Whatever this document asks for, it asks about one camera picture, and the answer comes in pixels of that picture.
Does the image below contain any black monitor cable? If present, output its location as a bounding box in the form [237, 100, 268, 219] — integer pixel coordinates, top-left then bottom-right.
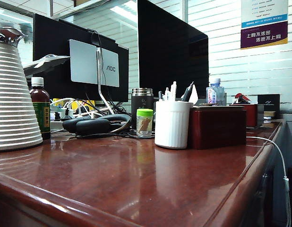
[86, 29, 108, 87]

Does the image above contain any small red box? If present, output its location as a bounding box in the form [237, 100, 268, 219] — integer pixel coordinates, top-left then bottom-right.
[229, 103, 265, 129]

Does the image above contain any white power strip with plugs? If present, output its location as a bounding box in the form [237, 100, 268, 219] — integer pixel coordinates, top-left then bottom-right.
[50, 98, 102, 130]

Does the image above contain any large monitor with silver stand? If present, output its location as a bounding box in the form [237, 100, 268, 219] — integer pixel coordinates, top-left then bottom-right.
[137, 0, 210, 100]

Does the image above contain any white tissue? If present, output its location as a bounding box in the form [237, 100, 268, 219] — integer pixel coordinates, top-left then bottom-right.
[189, 84, 199, 105]

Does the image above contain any AOC monitor with silver back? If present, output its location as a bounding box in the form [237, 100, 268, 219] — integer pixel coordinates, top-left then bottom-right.
[33, 13, 130, 114]

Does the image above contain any clear jar with green lid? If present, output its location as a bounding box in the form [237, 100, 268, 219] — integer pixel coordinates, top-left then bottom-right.
[136, 108, 154, 138]

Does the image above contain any large dark red box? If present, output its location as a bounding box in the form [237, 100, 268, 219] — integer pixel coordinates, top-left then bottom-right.
[188, 105, 248, 150]

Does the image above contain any black headphone cable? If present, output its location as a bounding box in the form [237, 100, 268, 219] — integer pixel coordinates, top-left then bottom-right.
[75, 131, 157, 140]

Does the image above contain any white ribbed pen holder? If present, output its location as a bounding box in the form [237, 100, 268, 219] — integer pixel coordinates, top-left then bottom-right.
[154, 100, 194, 150]

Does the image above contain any black steel-rimmed thermos mug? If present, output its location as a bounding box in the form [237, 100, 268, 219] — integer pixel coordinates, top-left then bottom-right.
[131, 87, 155, 131]

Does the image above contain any brown bottle with green label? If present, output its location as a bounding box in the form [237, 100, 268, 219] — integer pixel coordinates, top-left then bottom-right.
[29, 77, 52, 141]

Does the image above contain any black over-ear headphones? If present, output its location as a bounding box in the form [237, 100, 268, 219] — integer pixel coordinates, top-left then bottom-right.
[62, 113, 132, 137]

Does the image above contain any white ribbed thermos jug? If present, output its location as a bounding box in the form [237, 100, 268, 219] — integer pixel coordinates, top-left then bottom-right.
[0, 22, 44, 152]

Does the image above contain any black box with white logo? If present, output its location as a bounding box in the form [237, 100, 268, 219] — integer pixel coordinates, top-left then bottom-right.
[257, 94, 281, 120]

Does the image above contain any white charging cable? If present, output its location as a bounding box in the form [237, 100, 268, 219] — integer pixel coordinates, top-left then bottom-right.
[246, 136, 292, 227]

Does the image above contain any dark grey pen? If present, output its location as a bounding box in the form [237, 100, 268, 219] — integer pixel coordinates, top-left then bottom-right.
[180, 81, 195, 103]

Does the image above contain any white plastic pen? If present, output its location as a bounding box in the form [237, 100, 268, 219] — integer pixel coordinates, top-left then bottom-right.
[170, 80, 178, 102]

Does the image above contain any clear water bottle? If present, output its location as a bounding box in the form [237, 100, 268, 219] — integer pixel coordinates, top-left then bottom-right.
[206, 78, 225, 106]

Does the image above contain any purple and blue wall poster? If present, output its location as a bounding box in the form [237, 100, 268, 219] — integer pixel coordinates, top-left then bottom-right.
[240, 0, 289, 50]

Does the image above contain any red and black ornament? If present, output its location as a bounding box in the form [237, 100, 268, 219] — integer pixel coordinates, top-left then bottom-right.
[233, 93, 252, 105]

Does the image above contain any silver model aircraft on stand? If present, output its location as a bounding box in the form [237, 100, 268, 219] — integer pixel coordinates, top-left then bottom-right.
[23, 53, 71, 78]

